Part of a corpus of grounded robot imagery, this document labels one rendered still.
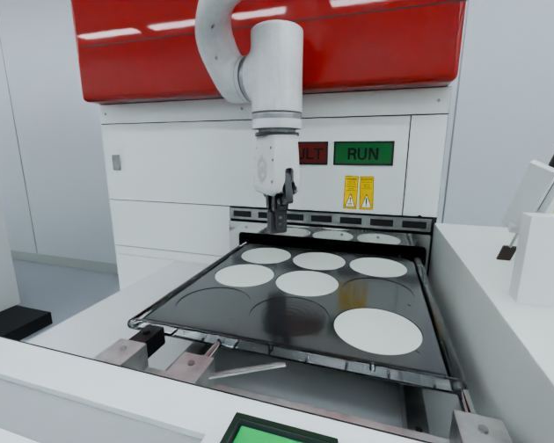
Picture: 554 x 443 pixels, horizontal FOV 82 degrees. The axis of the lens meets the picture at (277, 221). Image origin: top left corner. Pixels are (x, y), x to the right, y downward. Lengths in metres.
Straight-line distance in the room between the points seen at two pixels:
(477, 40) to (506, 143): 0.59
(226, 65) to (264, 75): 0.08
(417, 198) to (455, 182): 1.53
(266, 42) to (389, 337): 0.44
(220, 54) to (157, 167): 0.38
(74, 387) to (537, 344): 0.32
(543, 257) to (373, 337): 0.18
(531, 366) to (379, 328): 0.17
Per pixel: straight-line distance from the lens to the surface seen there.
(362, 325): 0.42
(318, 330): 0.40
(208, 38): 0.56
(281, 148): 0.51
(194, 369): 0.33
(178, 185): 0.84
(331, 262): 0.61
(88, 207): 3.32
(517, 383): 0.33
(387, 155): 0.68
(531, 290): 0.38
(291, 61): 0.54
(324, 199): 0.70
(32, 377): 0.28
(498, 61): 2.29
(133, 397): 0.24
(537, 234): 0.37
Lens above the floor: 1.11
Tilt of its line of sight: 13 degrees down
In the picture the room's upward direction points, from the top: straight up
